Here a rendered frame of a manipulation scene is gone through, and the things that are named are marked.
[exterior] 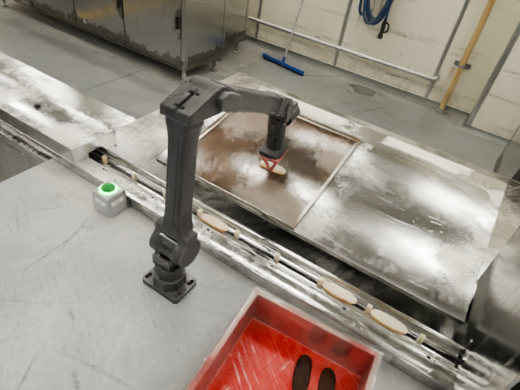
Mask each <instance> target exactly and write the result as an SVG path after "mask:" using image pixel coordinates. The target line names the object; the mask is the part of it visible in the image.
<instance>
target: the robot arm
mask: <svg viewBox="0 0 520 390"><path fill-rule="evenodd" d="M238 111H243V112H252V113H262V114H266V115H269V117H268V128H267V139H266V142H265V143H264V145H263V146H262V147H261V148H260V149H259V154H260V157H261V158H262V160H263V161H264V163H265V164H266V166H267V168H268V170H269V171H273V170H274V168H275V166H276V165H278V163H279V162H280V160H281V159H282V157H283V156H284V155H285V154H286V153H287V151H288V150H289V146H288V144H290V139H288V138H285V133H286V126H289V125H290V124H291V123H292V122H293V121H294V120H295V119H296V118H297V117H298V116H299V114H300V109H299V106H298V102H297V101H294V100H293V99H292V98H289V97H286V96H284V95H281V94H278V93H276V92H274V91H260V90H256V89H252V88H248V87H241V86H238V85H233V84H226V83H224V82H221V81H218V80H212V79H211V80H208V79H207V78H204V77H201V76H199V75H196V74H195V75H193V76H191V77H185V78H184V79H183V82H182V84H181V85H180V86H178V88H177V89H175V90H174V91H173V92H172V93H171V94H170V95H169V96H167V97H166V98H165V99H164V100H163V101H162V102H161V103H160V108H159V113H160V114H162V115H165V122H166V127H167V138H168V144H167V161H166V195H165V211H164V215H163V216H161V217H160V218H159V219H157V220H156V221H155V230H154V231H153V233H152V235H151V237H150V239H149V246H150V248H152V249H154V250H155V252H154V253H153V254H152V262H153V263H155V266H154V267H153V268H152V269H151V270H149V271H148V272H147V273H146V274H145V275H144V276H143V277H142V281H143V283H144V284H146V285H147V286H148V287H149V288H151V289H153V290H154V291H156V292H157V293H158V294H159V295H161V296H163V297H164V298H166V299H167V300H169V301H170V302H171V303H173V304H177V303H179V302H180V301H181V300H182V299H183V298H184V297H185V296H186V295H187V294H188V293H189V292H190V291H191V290H192V289H193V288H194V287H195V286H196V284H197V280H196V279H195V278H194V277H193V276H191V275H189V274H187V273H186V269H185V268H186V267H187V266H189V265H190V264H191V263H192V262H193V261H194V259H195V258H196V257H197V255H198V253H199V251H200V241H199V240H197V235H198V233H197V232H195V231H194V230H193V222H192V206H193V190H194V182H195V173H196V165H197V150H198V142H199V137H200V132H201V129H202V126H203V125H204V121H205V120H207V119H208V118H211V117H214V116H215V115H218V114H220V113H221V112H225V113H237V112H238ZM268 159H270V160H271V161H272V163H273V165H272V167H270V165H269V162H268Z"/></svg>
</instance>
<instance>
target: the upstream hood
mask: <svg viewBox="0 0 520 390"><path fill-rule="evenodd" d="M0 119H1V120H2V121H4V122H5V123H7V124H9V125H11V126H12V127H13V128H16V129H17V130H19V131H21V132H22V133H24V134H26V135H27V136H29V137H30V138H32V139H34V140H36V141H37V142H39V143H41V144H42V145H44V146H45V147H47V148H49V149H51V150H53V151H54V152H56V153H58V154H59V155H61V156H62V157H64V158H66V159H68V160H70V161H71V162H72V163H74V164H75V163H78V162H80V161H82V160H84V159H86V158H88V157H89V152H91V151H93V150H95V149H97V148H99V147H101V146H103V145H106V148H108V147H110V146H112V145H113V146H115V147H117V144H116V137H115V135H116V130H114V129H113V128H110V127H108V126H107V125H105V124H103V123H101V122H99V121H97V120H95V119H93V118H92V117H90V116H88V115H86V114H84V113H82V112H80V111H78V110H77V109H75V108H72V107H71V106H69V105H67V104H64V103H63V102H61V101H59V100H57V99H56V98H54V97H51V96H49V95H48V94H45V93H44V92H42V91H40V90H38V89H36V88H34V87H32V86H30V85H29V84H27V83H25V82H23V81H21V80H19V79H17V78H15V77H13V76H12V75H10V74H7V73H6V72H4V71H2V70H0Z"/></svg>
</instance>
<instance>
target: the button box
mask: <svg viewBox="0 0 520 390"><path fill-rule="evenodd" d="M105 183H114V182H112V181H111V180H109V181H107V182H105ZM105 183H103V184H105ZM114 184H116V183H114ZM101 185H102V184H101ZM101 185H100V186H101ZM116 185H117V186H118V191H117V192H116V193H114V194H112V195H104V194H101V193H100V192H99V190H98V189H99V187H100V186H98V187H96V188H94V189H93V190H92V196H93V201H94V208H95V209H96V210H98V211H100V212H101V213H103V214H104V215H106V216H107V217H109V218H111V217H113V216H115V215H116V214H117V213H119V212H120V211H122V210H124V209H125V208H126V207H129V208H130V201H129V200H128V199H126V193H125V188H123V187H121V186H119V185H118V184H116Z"/></svg>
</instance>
